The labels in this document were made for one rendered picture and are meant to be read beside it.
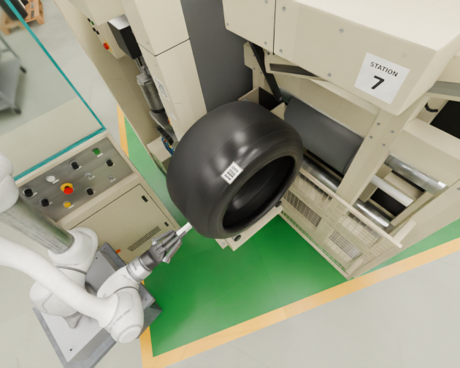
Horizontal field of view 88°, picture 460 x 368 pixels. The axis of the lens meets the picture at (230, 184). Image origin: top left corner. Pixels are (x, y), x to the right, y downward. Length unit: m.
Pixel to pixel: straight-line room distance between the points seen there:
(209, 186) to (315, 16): 0.51
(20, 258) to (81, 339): 0.66
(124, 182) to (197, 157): 0.84
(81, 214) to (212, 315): 1.18
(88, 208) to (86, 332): 0.63
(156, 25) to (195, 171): 0.43
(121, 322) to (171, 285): 1.27
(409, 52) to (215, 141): 0.52
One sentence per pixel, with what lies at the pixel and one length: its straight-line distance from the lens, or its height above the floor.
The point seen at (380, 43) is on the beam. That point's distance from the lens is 0.60.
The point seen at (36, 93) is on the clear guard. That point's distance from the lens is 1.20.
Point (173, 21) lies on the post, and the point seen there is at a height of 1.72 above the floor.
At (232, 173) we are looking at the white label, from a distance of 0.74.
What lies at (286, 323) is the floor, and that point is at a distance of 2.05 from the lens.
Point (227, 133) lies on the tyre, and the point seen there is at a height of 1.47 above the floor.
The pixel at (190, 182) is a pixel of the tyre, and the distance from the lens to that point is 0.81.
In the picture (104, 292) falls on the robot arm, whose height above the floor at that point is 1.11.
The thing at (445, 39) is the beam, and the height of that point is 1.78.
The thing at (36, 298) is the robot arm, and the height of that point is 1.04.
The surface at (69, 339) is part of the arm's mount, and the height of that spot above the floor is 0.78.
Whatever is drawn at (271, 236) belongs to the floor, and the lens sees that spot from 2.17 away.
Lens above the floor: 2.04
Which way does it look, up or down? 57 degrees down
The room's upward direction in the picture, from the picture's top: 12 degrees counter-clockwise
